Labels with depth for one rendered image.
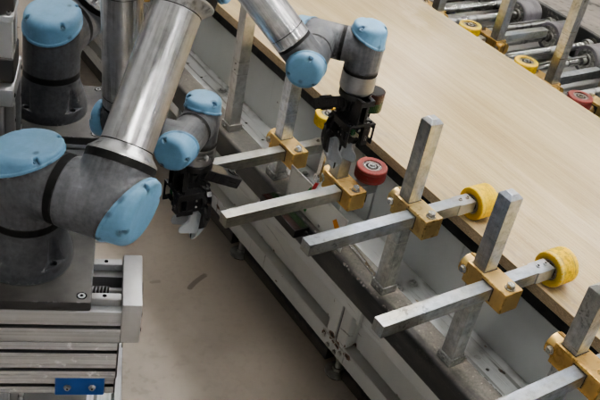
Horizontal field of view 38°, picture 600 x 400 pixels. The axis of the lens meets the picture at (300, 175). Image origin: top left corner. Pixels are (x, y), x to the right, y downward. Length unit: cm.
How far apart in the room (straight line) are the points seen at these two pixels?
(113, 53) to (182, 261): 166
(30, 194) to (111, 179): 13
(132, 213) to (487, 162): 123
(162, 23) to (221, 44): 161
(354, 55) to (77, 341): 78
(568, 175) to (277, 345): 112
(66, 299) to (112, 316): 11
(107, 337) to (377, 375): 126
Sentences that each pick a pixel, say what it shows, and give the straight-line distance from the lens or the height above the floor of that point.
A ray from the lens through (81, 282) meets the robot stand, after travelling 148.
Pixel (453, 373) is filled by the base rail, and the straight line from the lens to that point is 196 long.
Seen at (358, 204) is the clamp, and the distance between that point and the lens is 212.
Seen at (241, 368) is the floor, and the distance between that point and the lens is 281.
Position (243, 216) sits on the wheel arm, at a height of 85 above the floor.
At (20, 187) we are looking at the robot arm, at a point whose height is 122.
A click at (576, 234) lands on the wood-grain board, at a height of 90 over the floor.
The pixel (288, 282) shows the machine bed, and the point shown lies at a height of 16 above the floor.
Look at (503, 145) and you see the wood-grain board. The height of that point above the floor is 90.
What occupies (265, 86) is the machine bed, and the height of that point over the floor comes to 74.
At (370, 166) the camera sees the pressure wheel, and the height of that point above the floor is 91.
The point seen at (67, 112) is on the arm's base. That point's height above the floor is 106.
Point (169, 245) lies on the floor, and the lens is 322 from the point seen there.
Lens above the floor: 203
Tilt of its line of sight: 33 degrees down
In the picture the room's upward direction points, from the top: 12 degrees clockwise
